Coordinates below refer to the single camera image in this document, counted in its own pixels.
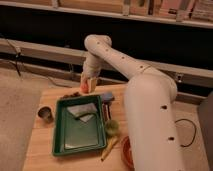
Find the pale folded cloth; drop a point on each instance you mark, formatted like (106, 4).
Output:
(83, 112)

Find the orange-red apple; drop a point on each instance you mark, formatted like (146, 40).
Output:
(84, 87)

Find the yellow corn cob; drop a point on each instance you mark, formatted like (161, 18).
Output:
(112, 141)

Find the small metal cup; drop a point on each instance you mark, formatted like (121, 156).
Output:
(45, 113)

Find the dark small objects cluster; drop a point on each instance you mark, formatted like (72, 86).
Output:
(76, 94)

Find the green plastic tray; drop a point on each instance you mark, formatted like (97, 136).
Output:
(73, 135)

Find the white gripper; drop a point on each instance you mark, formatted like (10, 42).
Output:
(92, 73)

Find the green small cup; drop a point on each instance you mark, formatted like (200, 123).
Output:
(111, 127)

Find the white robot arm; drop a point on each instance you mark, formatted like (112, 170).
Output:
(148, 96)

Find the red-handled utensil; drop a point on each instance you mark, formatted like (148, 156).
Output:
(105, 112)

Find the orange-red bowl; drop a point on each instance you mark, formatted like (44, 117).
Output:
(126, 154)

